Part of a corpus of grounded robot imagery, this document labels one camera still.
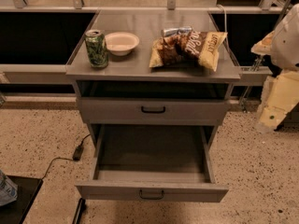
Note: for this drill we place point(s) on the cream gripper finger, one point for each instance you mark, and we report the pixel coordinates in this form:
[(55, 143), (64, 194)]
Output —
[(280, 96), (264, 46)]

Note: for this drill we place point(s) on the open middle drawer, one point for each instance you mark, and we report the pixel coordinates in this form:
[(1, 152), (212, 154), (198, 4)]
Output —
[(152, 163)]

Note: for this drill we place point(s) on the black tray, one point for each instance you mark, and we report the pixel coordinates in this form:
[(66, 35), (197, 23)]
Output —
[(16, 212)]

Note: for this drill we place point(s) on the brown chip bag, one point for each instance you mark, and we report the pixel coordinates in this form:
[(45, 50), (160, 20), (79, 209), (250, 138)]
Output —
[(199, 47)]

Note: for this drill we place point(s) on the white bowl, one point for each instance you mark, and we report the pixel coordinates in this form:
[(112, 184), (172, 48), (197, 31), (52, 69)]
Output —
[(121, 43)]

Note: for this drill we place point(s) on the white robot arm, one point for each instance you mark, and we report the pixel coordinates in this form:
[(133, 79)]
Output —
[(285, 43)]

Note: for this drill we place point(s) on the green soda can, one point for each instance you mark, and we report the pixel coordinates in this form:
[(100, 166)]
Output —
[(96, 47)]

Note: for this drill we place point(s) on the closed upper drawer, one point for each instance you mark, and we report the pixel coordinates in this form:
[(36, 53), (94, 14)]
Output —
[(151, 111)]

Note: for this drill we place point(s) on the black power adapter with cable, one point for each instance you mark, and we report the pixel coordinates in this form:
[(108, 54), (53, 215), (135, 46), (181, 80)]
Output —
[(74, 156)]

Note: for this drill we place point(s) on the black flat object on floor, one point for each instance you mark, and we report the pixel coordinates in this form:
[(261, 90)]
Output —
[(79, 211)]

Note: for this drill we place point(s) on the crumpled plastic bag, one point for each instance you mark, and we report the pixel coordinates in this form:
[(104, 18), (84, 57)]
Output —
[(8, 190)]

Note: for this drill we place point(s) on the grey drawer cabinet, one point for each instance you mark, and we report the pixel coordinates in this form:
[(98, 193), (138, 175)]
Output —
[(130, 76)]

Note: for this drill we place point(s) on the crushed silver can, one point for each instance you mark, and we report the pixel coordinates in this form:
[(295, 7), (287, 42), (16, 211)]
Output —
[(175, 31)]

